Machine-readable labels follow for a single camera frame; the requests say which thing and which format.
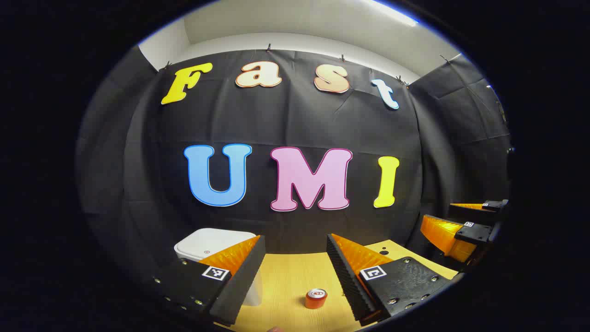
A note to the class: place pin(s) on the wooden desktop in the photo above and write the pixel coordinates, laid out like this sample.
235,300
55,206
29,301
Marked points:
286,286

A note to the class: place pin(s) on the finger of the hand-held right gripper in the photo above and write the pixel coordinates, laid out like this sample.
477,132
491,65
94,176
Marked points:
477,234
495,206

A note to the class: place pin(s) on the red pop can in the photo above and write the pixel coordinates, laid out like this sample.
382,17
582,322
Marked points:
315,300

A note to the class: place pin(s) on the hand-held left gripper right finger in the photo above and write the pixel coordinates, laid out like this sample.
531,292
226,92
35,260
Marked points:
348,281

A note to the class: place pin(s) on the black backdrop cloth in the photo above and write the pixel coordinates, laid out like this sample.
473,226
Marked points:
295,115

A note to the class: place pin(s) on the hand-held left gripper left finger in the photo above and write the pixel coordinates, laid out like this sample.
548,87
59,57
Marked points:
244,281

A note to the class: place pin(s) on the white desktop garbage bin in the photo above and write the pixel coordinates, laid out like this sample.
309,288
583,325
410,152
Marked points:
207,242

